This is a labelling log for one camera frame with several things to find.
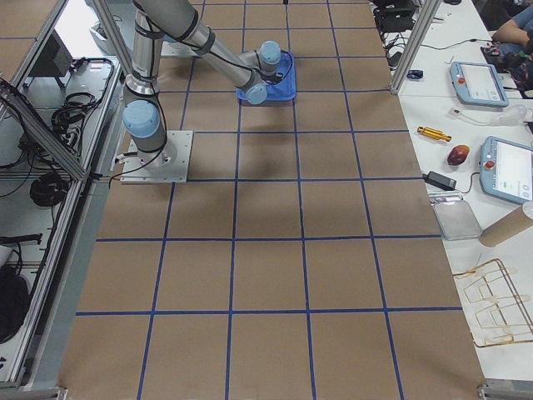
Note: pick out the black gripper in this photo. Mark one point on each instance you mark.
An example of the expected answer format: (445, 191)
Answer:
(278, 76)

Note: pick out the blue plastic tray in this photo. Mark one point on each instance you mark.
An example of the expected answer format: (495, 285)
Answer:
(281, 91)

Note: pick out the small blue black device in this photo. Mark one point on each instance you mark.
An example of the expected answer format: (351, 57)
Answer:
(415, 74)

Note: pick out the brass cylinder tool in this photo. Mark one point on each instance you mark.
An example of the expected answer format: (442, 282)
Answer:
(434, 134)

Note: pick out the black power adapter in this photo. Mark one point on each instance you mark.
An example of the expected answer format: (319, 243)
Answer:
(440, 181)

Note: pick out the red fruit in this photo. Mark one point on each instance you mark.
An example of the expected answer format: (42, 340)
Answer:
(458, 155)

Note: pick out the teach pendant far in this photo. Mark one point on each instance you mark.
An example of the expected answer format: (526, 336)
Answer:
(478, 84)

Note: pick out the teach pendant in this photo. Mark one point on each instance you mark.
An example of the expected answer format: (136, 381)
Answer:
(478, 84)
(506, 170)

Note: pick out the metal tin box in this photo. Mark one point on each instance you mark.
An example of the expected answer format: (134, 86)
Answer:
(454, 216)

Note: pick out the teach pendant near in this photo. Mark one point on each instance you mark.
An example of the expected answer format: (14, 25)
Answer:
(506, 170)

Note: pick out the person at table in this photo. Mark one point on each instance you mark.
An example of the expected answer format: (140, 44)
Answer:
(516, 29)

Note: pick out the cardboard tube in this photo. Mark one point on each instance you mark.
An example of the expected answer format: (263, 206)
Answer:
(508, 226)

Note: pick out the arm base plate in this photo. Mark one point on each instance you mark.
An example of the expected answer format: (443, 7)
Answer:
(170, 166)

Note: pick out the aluminium frame post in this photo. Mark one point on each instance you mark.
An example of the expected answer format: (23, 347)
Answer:
(420, 29)

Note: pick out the gold wire rack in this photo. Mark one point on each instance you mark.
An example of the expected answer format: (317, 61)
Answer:
(495, 308)

